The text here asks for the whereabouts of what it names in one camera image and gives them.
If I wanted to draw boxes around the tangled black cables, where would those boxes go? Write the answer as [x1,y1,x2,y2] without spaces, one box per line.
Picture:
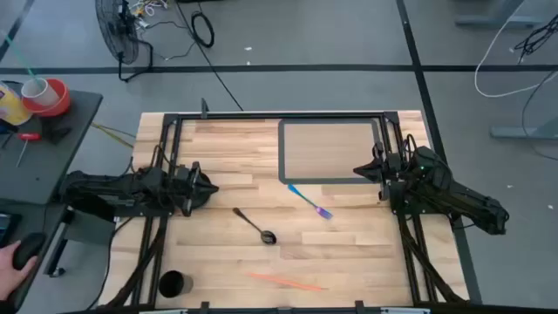
[513,14,558,65]

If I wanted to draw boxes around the green straw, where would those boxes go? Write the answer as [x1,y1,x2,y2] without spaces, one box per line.
[0,30,45,89]

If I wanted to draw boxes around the yellow container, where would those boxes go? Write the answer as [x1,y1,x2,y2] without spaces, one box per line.
[0,81,33,127]

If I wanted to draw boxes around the coiled black cable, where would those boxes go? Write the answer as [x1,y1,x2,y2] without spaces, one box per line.
[189,10,216,50]

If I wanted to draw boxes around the red bowl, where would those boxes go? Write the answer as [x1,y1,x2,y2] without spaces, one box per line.
[21,78,72,119]

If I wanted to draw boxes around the person's hand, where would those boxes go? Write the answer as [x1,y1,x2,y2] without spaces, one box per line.
[0,241,39,303]

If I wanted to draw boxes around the black cup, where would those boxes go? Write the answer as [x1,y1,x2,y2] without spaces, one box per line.
[158,270,194,299]

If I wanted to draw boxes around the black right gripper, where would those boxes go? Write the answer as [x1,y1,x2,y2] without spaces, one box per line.
[352,142,412,187]

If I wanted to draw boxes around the yellow floor cable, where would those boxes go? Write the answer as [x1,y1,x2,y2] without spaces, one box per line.
[90,121,137,150]

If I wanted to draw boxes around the grey-bordered placemat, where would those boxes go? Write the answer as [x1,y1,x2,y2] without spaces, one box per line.
[277,118,388,186]

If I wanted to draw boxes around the long black floor cable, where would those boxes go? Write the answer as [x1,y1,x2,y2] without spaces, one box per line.
[174,0,245,112]

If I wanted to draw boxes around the black spoon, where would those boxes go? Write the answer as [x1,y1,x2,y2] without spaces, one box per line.
[231,207,278,246]

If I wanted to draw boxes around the small black stand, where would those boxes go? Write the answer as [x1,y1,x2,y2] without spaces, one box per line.
[40,116,74,146]

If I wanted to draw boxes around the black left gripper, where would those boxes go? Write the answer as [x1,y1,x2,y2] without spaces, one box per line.
[173,160,220,217]

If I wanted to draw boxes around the black floor fan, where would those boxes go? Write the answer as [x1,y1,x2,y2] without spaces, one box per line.
[94,0,154,84]

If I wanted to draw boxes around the red-handled screwdriver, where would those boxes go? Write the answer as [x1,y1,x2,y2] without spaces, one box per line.
[15,132,43,169]

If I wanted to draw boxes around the orange chopstick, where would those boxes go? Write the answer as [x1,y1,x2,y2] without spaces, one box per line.
[245,271,327,293]

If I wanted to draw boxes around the grey side table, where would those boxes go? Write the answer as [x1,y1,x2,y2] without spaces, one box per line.
[0,79,105,311]

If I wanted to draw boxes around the black aluminium table frame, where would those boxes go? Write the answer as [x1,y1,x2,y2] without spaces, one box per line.
[104,110,471,314]

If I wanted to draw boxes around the white floor cable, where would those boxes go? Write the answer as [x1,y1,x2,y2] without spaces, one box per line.
[473,0,558,99]

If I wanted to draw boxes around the blue purple fork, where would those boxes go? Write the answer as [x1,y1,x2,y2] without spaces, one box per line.
[287,183,335,221]

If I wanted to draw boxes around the grey desk foot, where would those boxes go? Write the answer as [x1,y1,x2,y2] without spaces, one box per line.
[454,0,558,28]
[489,115,558,141]

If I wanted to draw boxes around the dark tablet screen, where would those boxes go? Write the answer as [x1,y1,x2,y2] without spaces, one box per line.
[0,212,22,249]

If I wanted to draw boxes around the black computer mouse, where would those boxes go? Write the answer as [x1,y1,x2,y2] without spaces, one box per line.
[11,231,48,272]

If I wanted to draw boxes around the white paper cup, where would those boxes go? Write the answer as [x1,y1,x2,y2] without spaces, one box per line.
[20,77,61,108]

